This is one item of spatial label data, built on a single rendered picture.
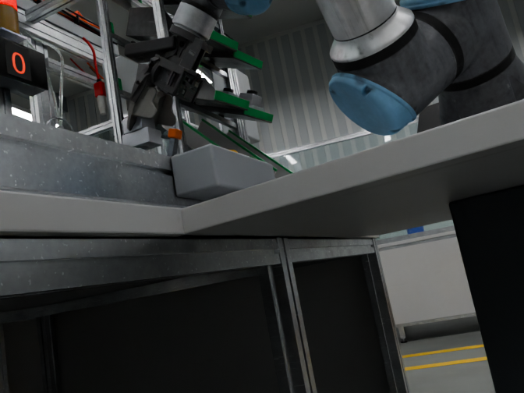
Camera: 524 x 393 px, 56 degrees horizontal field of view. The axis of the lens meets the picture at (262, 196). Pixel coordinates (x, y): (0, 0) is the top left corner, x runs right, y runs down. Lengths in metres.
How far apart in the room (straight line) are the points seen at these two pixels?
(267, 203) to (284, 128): 9.41
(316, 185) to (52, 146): 0.28
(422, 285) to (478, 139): 4.38
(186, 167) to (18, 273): 0.35
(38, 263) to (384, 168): 0.29
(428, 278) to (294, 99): 6.00
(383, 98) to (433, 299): 4.19
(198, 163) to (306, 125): 9.14
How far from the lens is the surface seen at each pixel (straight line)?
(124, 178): 0.62
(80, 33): 2.74
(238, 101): 1.23
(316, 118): 9.79
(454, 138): 0.42
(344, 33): 0.66
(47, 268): 0.43
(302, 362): 0.82
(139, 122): 0.98
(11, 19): 1.01
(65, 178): 0.55
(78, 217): 0.44
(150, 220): 0.51
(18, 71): 0.96
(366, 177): 0.43
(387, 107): 0.65
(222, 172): 0.69
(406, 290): 4.77
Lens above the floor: 0.76
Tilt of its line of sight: 10 degrees up
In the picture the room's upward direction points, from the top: 10 degrees counter-clockwise
